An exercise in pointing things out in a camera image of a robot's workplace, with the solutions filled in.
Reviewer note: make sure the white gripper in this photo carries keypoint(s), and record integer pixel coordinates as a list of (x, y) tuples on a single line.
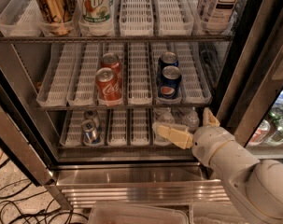
[(210, 141)]

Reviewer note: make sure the tea bottle with white label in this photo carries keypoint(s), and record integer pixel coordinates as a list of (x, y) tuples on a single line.
[(215, 15)]

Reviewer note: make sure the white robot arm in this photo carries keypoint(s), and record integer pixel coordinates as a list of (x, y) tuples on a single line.
[(255, 187)]

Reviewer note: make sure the right clear water bottle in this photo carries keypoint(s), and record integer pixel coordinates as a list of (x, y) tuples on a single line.
[(189, 118)]

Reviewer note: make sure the clear water bottle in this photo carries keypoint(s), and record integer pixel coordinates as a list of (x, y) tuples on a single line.
[(189, 118), (162, 115)]

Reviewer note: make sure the left clear water bottle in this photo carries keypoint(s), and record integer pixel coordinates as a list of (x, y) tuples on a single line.
[(162, 115)]

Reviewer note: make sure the red label clear bottle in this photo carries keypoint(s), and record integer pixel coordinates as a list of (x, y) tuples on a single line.
[(260, 133)]

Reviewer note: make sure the green glass bottle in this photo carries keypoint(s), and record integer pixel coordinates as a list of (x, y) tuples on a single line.
[(276, 116)]

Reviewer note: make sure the steel fridge cabinet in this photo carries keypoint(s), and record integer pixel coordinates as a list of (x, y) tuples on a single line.
[(50, 79)]

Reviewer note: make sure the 7up bottle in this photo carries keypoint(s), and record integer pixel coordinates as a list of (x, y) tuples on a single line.
[(95, 18)]

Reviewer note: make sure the left fridge door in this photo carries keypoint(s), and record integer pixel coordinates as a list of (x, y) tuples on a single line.
[(19, 147)]

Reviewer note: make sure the front blue pepsi can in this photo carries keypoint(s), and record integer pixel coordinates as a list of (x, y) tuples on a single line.
[(170, 81)]

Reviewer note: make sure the blue pepsi can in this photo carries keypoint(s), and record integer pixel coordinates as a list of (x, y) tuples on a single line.
[(166, 59), (170, 81)]

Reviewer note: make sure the rear blue pepsi can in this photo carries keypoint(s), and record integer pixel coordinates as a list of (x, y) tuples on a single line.
[(166, 59)]

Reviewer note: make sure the right clear plastic bin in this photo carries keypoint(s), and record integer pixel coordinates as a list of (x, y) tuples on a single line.
[(215, 213)]

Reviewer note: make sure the clear plastic bin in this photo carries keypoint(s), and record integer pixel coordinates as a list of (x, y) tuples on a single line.
[(124, 213), (215, 213)]

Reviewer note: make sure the front red cola can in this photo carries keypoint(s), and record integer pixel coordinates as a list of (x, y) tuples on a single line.
[(107, 84)]

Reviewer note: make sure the red cola can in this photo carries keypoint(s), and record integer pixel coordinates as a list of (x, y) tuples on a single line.
[(112, 60), (107, 84)]

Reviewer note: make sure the front silver blue can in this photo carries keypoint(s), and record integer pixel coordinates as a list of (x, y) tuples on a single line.
[(90, 132)]

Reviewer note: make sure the silver blue can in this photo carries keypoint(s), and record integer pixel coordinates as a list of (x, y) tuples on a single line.
[(92, 115), (90, 132)]

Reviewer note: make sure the rear silver blue can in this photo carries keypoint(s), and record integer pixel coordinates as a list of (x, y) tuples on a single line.
[(92, 115)]

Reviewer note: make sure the rear red cola can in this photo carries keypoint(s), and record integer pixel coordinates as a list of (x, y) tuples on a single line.
[(112, 60)]

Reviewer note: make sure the left clear plastic bin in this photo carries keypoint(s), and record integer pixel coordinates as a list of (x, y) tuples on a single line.
[(124, 213)]

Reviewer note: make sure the gold drink can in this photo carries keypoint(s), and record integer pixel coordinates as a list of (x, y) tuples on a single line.
[(56, 13)]

